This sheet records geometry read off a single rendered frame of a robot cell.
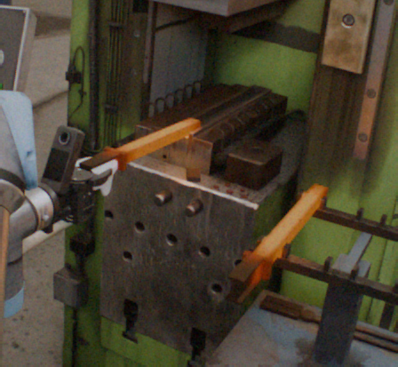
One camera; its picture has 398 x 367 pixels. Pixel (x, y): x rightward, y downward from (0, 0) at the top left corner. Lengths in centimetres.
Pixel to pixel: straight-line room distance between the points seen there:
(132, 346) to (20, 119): 113
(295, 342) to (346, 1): 69
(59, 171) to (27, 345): 136
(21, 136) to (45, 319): 186
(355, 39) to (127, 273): 76
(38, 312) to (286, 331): 138
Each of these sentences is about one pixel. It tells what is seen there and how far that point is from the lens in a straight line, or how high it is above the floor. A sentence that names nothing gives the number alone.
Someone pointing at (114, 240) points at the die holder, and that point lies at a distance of 174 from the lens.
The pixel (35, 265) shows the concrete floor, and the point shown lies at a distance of 294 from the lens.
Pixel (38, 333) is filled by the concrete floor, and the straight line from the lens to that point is 258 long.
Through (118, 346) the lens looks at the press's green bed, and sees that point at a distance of 191.
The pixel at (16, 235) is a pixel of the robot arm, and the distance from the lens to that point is 115.
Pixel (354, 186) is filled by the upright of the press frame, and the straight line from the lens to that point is 162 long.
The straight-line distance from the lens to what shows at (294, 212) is 132.
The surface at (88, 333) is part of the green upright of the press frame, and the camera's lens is 226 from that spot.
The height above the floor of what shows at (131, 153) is 102.
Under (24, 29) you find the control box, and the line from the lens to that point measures 174.
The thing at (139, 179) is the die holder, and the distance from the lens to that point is 163.
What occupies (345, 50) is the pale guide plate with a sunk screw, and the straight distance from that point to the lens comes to 152.
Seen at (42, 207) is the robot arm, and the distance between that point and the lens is 119.
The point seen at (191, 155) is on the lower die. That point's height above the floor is 95.
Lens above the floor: 159
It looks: 24 degrees down
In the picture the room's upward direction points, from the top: 6 degrees clockwise
